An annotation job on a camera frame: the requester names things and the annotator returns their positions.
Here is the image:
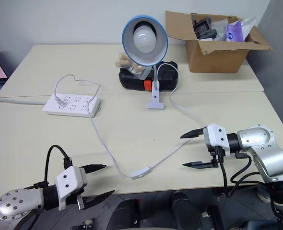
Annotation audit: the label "white inline cord switch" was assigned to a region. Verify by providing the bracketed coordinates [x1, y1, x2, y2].
[130, 166, 152, 180]

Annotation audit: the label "clear plastic bag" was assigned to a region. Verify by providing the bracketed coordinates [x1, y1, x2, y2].
[239, 16, 260, 42]

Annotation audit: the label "grey power strip cable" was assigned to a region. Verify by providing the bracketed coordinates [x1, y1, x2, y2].
[0, 97, 47, 106]

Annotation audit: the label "black plastic parts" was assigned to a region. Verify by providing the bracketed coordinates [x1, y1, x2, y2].
[192, 16, 217, 41]

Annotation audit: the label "white power strip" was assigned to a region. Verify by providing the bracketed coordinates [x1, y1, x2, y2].
[42, 93, 102, 118]

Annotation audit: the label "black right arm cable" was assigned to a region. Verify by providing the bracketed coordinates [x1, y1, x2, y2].
[215, 146, 273, 198]

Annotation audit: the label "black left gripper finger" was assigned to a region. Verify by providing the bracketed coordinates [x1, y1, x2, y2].
[83, 189, 116, 210]
[79, 164, 107, 174]

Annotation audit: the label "dark rounded shape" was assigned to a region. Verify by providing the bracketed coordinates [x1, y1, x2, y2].
[171, 190, 203, 230]

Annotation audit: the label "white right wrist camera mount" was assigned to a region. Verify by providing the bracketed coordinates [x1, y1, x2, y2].
[202, 123, 231, 158]

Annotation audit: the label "blue clip-on desk lamp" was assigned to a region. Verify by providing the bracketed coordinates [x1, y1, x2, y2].
[121, 14, 169, 111]

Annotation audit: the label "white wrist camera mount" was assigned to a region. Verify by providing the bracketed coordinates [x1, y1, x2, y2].
[202, 123, 231, 158]
[54, 165, 88, 212]

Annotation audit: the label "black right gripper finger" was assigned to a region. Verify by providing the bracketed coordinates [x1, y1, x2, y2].
[179, 127, 206, 140]
[182, 161, 215, 170]

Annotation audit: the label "plastic bag on case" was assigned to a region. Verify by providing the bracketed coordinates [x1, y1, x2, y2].
[115, 53, 150, 80]

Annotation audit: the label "black tool case orange latch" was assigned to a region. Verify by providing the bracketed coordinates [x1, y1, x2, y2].
[118, 60, 181, 92]

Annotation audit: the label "purple tissue packet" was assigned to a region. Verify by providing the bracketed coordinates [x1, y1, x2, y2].
[224, 20, 247, 43]

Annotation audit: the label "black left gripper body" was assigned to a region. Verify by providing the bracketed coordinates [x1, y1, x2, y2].
[66, 184, 90, 211]

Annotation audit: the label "white lamp power cord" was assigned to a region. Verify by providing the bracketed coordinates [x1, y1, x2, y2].
[54, 61, 205, 179]

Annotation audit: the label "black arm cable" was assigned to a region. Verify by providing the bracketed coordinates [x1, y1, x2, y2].
[215, 146, 273, 198]
[33, 144, 73, 190]

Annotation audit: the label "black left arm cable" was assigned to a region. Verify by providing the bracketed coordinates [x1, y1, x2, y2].
[33, 144, 73, 190]

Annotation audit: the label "brown cardboard box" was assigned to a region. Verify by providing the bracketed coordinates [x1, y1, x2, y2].
[165, 10, 273, 73]

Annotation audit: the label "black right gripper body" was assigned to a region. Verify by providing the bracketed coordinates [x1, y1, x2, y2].
[207, 144, 226, 169]

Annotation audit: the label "white plug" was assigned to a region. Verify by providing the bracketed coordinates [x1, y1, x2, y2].
[55, 95, 68, 108]

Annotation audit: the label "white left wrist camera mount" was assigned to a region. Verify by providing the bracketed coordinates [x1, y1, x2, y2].
[54, 165, 88, 212]

